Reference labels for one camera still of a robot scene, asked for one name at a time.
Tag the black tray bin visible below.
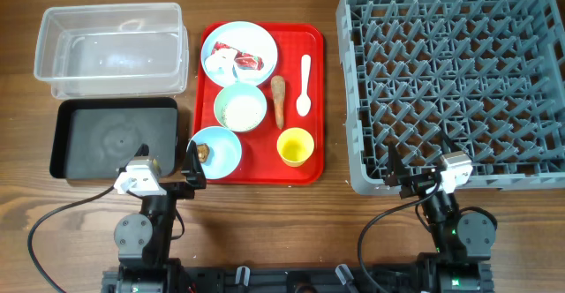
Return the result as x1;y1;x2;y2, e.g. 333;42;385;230
49;97;178;180

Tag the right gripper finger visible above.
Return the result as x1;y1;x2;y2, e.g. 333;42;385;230
384;143;411;186
439;130;457;155

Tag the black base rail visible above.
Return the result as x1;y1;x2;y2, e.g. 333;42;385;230
101;264;493;293

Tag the red white wrapper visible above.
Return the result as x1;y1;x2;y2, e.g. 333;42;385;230
205;41;264;82

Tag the green bowl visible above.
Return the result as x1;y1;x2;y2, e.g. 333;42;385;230
214;83;267;132

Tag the brown food scrap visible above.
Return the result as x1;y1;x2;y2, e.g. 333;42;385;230
197;144;210;163

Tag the clear plastic bin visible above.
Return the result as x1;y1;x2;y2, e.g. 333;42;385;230
34;3;190;100

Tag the grey dishwasher rack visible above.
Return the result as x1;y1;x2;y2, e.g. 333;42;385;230
336;0;564;195

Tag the white plastic spoon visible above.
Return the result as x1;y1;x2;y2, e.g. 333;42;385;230
296;55;312;116

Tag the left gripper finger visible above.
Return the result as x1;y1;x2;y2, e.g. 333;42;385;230
117;144;149;172
181;140;207;190

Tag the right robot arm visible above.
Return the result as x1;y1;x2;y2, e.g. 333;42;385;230
373;131;498;293

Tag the red serving tray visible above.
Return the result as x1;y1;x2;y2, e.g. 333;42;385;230
209;22;325;185

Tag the white rice pile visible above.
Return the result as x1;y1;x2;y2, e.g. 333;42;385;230
222;95;262;131

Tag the yellow cup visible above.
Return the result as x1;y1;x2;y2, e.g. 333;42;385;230
276;127;315;168

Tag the small light blue bowl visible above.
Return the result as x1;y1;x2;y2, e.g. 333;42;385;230
189;126;242;180

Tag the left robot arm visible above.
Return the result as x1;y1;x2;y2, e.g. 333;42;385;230
102;141;207;293

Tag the large light blue plate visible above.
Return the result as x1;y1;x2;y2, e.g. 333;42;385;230
200;21;278;87

